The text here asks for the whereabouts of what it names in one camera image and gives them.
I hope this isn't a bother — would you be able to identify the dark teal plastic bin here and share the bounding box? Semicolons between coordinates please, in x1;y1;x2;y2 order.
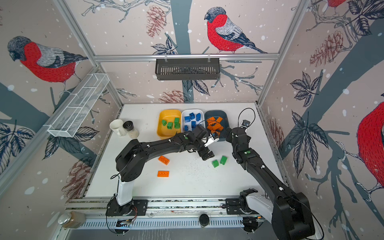
205;110;229;142

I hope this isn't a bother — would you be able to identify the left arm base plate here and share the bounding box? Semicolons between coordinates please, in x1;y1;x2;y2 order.
106;196;149;217

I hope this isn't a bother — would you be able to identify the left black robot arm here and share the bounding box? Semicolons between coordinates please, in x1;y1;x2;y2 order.
116;125;219;207

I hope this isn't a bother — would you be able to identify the glass grinder black cap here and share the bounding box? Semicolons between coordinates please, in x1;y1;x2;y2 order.
123;121;139;139

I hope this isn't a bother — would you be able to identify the green lego small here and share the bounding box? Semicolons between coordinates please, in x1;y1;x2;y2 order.
212;160;220;168

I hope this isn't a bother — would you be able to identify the glass jar metal lid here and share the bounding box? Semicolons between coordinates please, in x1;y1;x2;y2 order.
58;211;86;229

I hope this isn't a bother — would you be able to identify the black wire basket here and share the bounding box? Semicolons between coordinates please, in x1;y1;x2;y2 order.
155;58;221;81

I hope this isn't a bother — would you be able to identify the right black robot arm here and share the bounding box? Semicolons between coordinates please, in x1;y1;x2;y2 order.
222;128;316;240

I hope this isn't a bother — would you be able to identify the white wire mesh tray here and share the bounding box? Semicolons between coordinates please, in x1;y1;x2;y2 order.
48;73;110;138

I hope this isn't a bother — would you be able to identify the yellow plastic bin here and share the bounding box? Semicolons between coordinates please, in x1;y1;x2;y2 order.
157;109;182;139

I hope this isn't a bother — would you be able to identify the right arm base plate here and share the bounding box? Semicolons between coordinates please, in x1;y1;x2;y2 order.
222;197;258;215

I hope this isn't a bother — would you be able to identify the white plastic bin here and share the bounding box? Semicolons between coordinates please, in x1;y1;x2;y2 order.
181;109;206;132

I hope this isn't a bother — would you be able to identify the black round knob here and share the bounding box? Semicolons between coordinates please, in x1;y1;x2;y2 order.
199;214;210;228

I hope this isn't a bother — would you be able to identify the white ceramic mug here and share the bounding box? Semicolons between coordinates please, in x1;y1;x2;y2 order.
109;119;127;137

